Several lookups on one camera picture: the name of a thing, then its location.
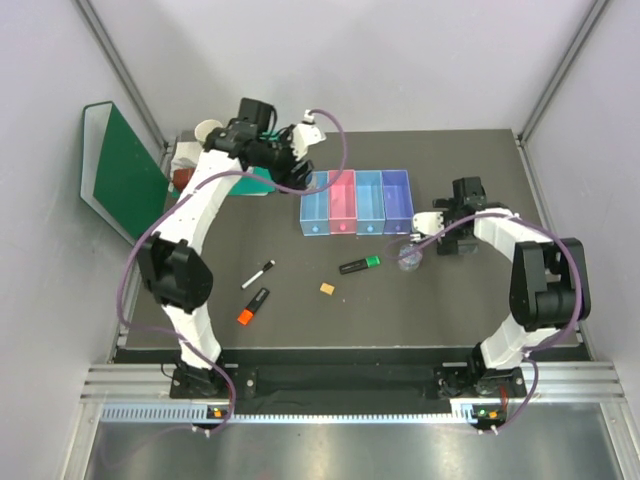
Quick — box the small tan eraser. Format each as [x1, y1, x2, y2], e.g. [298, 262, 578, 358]
[320, 283, 335, 295]

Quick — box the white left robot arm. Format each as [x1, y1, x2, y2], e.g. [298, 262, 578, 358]
[137, 98, 325, 397]

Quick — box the dark red cube box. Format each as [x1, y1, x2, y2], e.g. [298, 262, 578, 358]
[172, 168, 195, 193]

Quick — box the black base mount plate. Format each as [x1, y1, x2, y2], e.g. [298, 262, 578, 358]
[168, 363, 526, 401]

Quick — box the grey slotted cable duct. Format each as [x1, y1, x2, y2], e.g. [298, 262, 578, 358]
[98, 399, 503, 428]

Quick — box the green black highlighter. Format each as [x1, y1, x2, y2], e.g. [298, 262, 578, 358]
[339, 256, 381, 275]

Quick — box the pink drawer box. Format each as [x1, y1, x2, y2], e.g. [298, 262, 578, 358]
[329, 170, 357, 235]

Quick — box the orange black highlighter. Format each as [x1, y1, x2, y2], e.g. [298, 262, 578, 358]
[237, 288, 270, 326]

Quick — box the white paper stack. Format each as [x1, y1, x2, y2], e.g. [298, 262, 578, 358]
[170, 141, 203, 176]

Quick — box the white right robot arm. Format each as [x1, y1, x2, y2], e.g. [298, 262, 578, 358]
[411, 177, 591, 398]

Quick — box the teal green notebook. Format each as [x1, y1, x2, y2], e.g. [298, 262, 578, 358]
[229, 130, 289, 197]

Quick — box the purple drawer box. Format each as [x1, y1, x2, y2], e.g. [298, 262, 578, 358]
[382, 170, 414, 235]

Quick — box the white black marker pen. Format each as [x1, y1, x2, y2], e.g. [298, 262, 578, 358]
[241, 260, 276, 290]

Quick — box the green binder folder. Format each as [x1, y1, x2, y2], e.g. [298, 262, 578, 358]
[80, 101, 168, 245]

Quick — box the clear plastic pin jar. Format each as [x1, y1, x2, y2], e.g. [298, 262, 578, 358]
[398, 244, 423, 272]

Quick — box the cream yellow mug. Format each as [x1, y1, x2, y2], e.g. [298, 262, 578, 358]
[194, 119, 224, 151]

